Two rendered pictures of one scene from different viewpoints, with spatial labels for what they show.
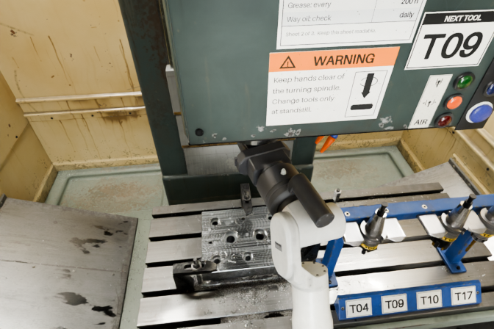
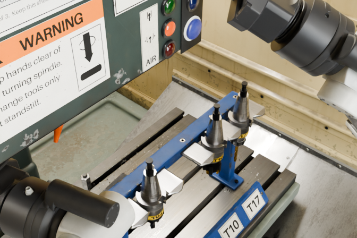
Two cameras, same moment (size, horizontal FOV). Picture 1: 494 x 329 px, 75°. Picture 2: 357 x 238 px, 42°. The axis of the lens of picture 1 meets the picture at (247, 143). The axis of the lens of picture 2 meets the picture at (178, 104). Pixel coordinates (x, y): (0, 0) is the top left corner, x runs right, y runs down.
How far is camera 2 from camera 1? 0.09 m
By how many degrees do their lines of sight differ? 33
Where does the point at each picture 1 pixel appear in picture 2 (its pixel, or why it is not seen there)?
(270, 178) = (16, 208)
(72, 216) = not seen: outside the picture
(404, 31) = not seen: outside the picture
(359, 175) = (91, 144)
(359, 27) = not seen: outside the picture
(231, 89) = not seen: outside the picture
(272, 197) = (33, 229)
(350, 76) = (66, 45)
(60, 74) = not seen: outside the picture
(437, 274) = (224, 199)
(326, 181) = (57, 173)
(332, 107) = (62, 87)
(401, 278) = (197, 227)
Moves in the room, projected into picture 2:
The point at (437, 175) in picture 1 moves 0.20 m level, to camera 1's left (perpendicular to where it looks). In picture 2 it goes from (170, 101) to (130, 124)
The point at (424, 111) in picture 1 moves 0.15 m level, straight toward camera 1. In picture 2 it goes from (149, 49) to (166, 129)
